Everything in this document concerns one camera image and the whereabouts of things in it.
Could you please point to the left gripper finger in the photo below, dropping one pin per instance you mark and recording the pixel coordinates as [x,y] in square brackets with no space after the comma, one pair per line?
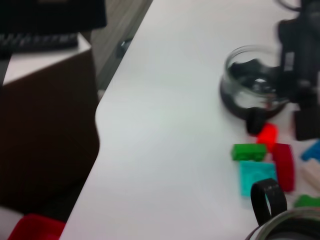
[307,125]

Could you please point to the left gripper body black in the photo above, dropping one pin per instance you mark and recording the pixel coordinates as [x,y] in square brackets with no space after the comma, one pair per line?
[302,62]

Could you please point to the glass teacup black holder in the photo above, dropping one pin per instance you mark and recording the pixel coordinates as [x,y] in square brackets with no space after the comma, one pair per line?
[258,202]
[235,82]

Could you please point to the blue toy brick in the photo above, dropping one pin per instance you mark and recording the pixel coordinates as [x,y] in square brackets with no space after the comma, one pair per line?
[312,151]

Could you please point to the bright red toy brick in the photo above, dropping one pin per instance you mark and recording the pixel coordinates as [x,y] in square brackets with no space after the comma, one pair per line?
[267,136]

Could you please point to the dark red curved brick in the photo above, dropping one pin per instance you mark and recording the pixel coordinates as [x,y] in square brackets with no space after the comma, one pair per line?
[283,167]

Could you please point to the white toy brick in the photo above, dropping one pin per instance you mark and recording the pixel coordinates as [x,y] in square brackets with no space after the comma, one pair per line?
[312,173]

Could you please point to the green toy brick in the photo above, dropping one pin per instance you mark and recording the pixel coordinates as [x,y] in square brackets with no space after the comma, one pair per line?
[247,151]
[307,201]

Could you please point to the teal square toy plate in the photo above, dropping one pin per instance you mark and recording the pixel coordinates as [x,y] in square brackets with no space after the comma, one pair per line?
[255,177]

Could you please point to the dark table edge knob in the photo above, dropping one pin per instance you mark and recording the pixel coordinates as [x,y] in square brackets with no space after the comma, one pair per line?
[124,47]

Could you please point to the black monitor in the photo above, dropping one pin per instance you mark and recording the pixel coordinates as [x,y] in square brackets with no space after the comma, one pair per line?
[50,15]

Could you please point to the white desk brown side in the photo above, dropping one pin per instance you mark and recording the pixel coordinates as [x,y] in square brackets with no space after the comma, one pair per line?
[45,112]

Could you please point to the black keyboard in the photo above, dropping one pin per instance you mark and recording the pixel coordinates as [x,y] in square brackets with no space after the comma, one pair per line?
[37,42]

